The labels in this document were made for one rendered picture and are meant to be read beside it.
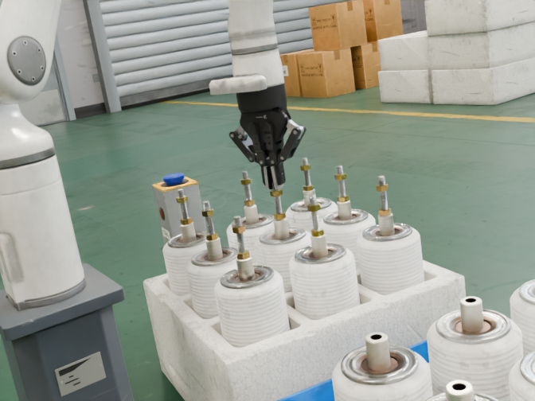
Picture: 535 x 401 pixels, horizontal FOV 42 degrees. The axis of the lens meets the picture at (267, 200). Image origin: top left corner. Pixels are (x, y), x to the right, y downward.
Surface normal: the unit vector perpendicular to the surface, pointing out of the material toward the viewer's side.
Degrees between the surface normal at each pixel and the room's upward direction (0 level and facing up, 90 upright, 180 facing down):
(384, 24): 90
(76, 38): 90
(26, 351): 90
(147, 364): 0
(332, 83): 90
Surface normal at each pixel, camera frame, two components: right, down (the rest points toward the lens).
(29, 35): 0.82, -0.09
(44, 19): 0.93, -0.02
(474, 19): -0.83, 0.26
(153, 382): -0.15, -0.95
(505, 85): 0.58, 0.12
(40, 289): 0.19, 0.23
